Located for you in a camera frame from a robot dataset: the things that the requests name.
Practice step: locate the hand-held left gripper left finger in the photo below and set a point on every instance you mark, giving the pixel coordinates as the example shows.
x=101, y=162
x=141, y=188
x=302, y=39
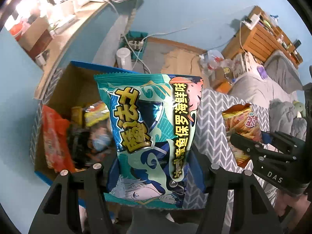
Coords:
x=97, y=175

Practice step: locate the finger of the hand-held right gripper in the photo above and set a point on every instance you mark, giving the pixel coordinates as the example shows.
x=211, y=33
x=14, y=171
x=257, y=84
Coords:
x=285, y=141
x=246, y=143

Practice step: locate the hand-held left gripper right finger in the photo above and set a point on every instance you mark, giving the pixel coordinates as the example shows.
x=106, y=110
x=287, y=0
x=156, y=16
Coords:
x=201, y=175

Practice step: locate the orange fries snack packet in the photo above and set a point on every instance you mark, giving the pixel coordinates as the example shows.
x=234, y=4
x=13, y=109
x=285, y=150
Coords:
x=238, y=124

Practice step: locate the teal seafood snack packet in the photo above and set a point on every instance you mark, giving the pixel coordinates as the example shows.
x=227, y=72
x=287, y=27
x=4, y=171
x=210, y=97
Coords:
x=146, y=126

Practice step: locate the blue cardboard box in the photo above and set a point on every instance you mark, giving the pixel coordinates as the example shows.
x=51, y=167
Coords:
x=73, y=82

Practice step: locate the person's right forearm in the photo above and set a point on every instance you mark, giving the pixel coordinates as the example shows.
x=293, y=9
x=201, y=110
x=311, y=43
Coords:
x=290, y=207

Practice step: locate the silver snack packet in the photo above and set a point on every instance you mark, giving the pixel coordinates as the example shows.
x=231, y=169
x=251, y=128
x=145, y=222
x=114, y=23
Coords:
x=101, y=141

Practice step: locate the green plush toy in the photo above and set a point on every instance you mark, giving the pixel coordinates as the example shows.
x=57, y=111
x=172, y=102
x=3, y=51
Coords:
x=299, y=107

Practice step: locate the black snack packet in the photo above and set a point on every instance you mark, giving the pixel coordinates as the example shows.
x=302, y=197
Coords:
x=80, y=139

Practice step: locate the chevron-patterned cardboard box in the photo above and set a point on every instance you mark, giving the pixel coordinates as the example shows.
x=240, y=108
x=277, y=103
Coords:
x=212, y=117

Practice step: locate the grey blanket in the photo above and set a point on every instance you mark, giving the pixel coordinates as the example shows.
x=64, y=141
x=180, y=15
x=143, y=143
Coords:
x=275, y=85

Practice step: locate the orange-red cartoon snack packet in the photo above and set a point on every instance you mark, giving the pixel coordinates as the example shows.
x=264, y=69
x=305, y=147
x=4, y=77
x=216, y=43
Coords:
x=53, y=139

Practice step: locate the gold snack packet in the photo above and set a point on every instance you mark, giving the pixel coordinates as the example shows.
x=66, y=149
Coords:
x=95, y=114

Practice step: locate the purple item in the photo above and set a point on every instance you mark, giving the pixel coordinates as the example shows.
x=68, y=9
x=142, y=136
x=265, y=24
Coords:
x=262, y=72

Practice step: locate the patterned pillow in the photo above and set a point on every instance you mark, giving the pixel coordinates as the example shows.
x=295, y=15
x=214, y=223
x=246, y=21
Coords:
x=246, y=63

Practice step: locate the plastic bag with bottles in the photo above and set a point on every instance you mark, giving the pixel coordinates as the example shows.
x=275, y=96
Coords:
x=214, y=61

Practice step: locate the wooden headboard shelf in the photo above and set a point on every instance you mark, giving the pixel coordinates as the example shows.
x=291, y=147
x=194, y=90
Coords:
x=260, y=39

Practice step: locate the white humidifier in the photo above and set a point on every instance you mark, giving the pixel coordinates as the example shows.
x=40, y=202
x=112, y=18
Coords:
x=124, y=57

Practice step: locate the white charger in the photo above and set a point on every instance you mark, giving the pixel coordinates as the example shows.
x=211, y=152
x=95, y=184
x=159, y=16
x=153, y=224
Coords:
x=253, y=20

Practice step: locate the teal basket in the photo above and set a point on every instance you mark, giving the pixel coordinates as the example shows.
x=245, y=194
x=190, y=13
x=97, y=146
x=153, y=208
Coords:
x=139, y=54

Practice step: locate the white power strip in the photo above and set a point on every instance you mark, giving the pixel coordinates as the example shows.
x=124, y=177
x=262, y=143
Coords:
x=135, y=44

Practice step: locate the wooden counter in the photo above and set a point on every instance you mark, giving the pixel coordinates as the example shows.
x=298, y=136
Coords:
x=80, y=29

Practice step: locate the brown cardboard carton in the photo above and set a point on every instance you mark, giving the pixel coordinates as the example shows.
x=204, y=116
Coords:
x=36, y=33

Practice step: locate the red container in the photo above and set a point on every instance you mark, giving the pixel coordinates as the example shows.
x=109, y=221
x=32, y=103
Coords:
x=15, y=30

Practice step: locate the white canister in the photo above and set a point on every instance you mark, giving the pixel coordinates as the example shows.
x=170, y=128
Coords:
x=65, y=6

